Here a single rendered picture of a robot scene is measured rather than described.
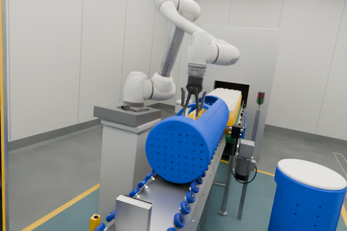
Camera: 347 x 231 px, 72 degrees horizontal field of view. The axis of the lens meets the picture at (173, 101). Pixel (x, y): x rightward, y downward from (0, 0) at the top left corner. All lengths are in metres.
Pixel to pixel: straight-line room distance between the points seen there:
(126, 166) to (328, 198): 1.19
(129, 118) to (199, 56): 0.70
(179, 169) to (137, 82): 0.84
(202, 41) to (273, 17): 5.07
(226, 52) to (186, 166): 0.58
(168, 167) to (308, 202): 0.59
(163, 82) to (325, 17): 4.86
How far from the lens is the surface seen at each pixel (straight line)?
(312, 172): 1.30
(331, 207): 1.25
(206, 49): 1.16
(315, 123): 6.19
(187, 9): 1.65
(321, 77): 6.09
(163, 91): 1.79
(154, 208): 0.98
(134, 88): 1.71
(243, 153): 2.09
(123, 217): 0.75
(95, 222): 0.90
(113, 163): 1.83
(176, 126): 1.00
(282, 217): 1.28
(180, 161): 1.04
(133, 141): 1.68
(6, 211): 0.82
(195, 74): 1.15
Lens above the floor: 1.48
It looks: 10 degrees down
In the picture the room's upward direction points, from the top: 6 degrees clockwise
